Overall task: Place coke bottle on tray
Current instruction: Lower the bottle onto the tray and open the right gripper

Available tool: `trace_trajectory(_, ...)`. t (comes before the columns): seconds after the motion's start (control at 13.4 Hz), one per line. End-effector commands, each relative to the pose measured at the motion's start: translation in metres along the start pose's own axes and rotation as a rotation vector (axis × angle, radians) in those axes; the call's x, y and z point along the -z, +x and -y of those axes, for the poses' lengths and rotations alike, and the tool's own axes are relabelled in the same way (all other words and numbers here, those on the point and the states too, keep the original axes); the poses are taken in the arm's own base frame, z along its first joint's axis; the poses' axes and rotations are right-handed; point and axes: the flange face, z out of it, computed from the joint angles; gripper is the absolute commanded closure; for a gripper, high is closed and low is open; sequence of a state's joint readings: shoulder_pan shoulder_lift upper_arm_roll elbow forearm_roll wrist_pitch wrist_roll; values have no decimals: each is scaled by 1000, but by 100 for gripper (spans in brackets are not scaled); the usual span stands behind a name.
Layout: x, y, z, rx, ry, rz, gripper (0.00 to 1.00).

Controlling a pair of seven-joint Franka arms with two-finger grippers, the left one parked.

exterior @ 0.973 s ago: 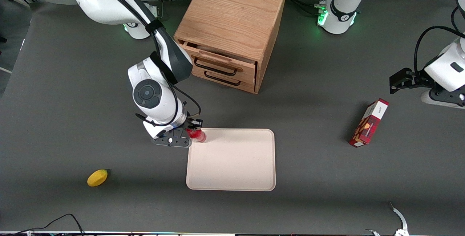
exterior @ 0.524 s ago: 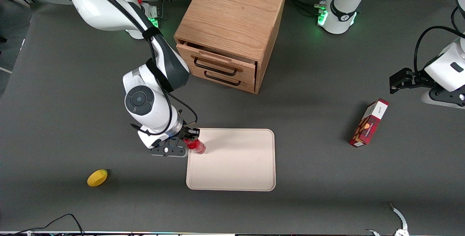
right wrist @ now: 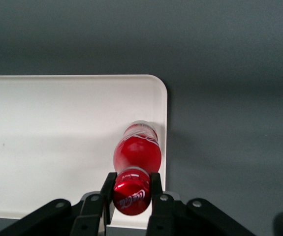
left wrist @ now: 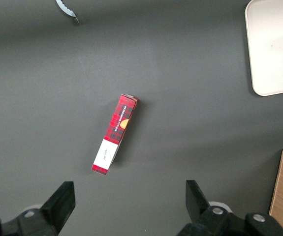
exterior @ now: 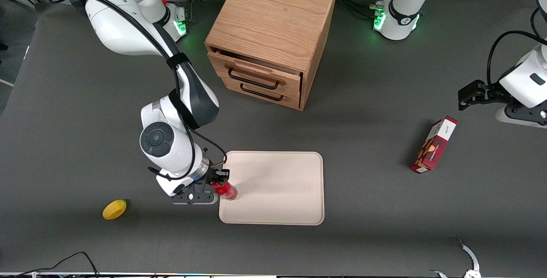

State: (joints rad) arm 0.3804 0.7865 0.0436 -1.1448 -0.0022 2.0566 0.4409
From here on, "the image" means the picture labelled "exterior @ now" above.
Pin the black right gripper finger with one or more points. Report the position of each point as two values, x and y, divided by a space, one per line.
224 176
213 186

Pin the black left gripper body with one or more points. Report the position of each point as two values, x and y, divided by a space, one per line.
488 90

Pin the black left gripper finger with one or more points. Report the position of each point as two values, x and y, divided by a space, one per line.
466 100
477 86

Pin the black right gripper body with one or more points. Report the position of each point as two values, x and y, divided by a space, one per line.
217 175

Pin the red coke bottle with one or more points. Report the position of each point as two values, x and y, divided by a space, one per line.
228 192

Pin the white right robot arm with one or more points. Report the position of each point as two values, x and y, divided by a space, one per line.
115 25

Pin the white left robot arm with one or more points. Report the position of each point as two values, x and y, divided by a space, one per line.
401 17

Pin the cream rectangular tray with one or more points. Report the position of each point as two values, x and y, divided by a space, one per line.
277 188

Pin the red cookie box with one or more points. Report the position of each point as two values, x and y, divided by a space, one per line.
433 145

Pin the yellow lemon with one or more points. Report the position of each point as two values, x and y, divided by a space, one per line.
114 209

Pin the white curved clamp tool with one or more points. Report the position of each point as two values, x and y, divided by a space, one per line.
472 258

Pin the wooden drawer cabinet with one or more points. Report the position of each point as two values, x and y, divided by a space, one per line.
273 13

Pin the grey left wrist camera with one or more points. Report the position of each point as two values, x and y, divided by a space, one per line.
517 117

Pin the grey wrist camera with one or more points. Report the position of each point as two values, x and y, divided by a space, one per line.
517 117
171 186

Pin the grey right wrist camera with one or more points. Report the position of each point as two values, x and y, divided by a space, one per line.
171 186

